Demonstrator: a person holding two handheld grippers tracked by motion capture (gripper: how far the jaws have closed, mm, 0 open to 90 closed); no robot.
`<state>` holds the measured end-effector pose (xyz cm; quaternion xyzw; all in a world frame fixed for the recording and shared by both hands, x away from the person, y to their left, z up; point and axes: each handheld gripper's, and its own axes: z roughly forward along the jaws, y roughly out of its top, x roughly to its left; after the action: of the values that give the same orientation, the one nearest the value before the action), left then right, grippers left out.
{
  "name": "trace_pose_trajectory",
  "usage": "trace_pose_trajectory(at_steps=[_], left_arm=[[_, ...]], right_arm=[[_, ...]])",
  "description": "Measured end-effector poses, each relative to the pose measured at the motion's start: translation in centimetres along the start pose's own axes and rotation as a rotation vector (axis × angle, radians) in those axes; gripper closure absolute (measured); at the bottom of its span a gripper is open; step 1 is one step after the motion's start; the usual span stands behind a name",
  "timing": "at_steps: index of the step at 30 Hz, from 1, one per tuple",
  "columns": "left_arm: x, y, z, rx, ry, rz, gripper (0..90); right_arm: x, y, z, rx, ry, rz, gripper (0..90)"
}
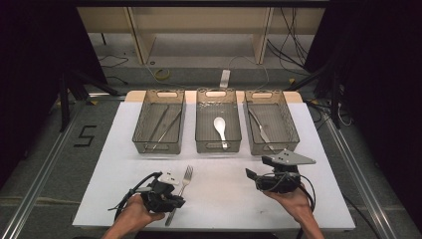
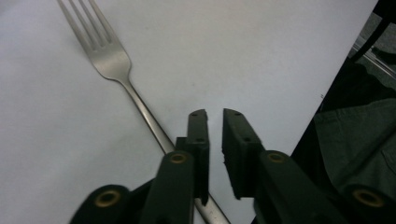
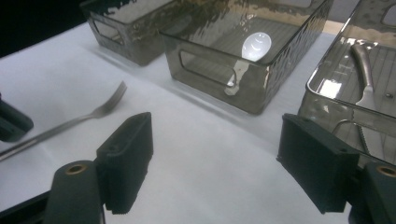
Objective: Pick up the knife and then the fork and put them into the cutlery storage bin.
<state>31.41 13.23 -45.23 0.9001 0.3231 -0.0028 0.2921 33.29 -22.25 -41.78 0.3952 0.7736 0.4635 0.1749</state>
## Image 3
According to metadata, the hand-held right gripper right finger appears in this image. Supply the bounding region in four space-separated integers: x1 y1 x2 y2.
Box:
276 113 361 215

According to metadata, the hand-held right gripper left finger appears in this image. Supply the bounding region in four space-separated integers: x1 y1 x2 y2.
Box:
94 111 154 216

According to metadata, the metal fork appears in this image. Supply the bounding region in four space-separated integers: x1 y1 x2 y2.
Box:
0 80 128 162

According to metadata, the smoky clear plastic bin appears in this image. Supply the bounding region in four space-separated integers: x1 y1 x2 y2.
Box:
78 0 176 67
297 0 396 166
160 0 334 116

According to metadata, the metal table knife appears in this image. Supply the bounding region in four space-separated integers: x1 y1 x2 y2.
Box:
350 43 396 160

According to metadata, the white ceramic spoon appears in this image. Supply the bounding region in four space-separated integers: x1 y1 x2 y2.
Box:
223 31 273 96

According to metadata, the white table cover sheet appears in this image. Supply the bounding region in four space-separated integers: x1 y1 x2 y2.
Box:
0 21 353 224

